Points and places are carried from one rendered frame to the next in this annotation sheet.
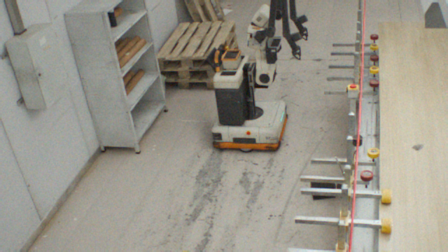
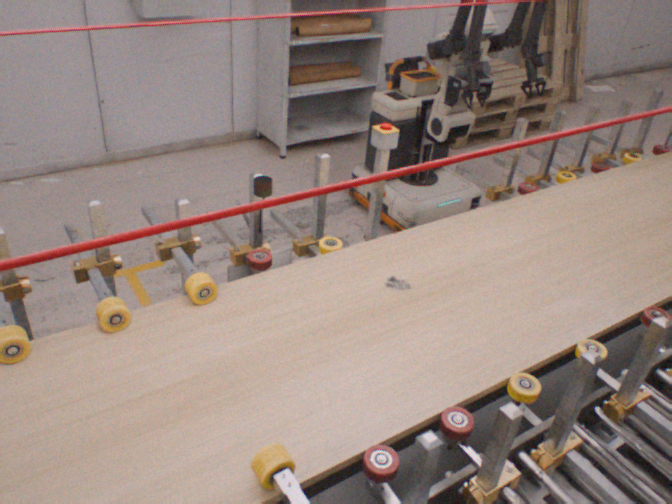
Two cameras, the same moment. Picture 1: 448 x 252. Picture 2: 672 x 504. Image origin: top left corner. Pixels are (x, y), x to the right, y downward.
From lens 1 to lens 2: 2.52 m
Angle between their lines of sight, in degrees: 30
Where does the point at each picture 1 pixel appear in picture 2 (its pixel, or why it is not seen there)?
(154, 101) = (364, 120)
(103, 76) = (272, 35)
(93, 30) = not seen: outside the picture
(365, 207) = not seen: hidden behind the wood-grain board
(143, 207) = (202, 201)
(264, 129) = (402, 199)
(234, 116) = not seen: hidden behind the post
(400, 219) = (161, 331)
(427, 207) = (222, 351)
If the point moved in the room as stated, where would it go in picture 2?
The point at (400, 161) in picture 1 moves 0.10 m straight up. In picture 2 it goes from (333, 278) to (335, 252)
